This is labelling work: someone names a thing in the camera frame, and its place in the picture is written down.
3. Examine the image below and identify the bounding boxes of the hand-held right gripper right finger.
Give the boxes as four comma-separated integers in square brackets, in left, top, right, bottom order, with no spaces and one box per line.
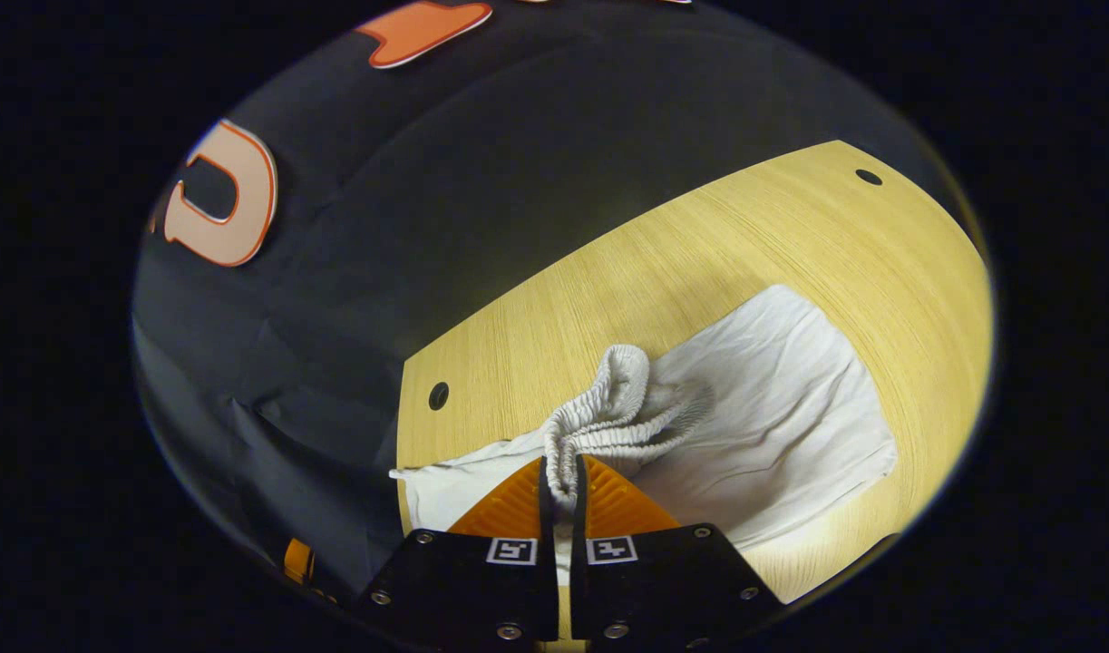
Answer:
[568,453,787,650]

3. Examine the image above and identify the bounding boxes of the white jeans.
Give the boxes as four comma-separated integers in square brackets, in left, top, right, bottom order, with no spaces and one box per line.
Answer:
[388,284,899,583]

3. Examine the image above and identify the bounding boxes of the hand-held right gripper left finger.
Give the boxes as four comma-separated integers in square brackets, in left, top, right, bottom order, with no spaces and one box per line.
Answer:
[353,456,560,645]

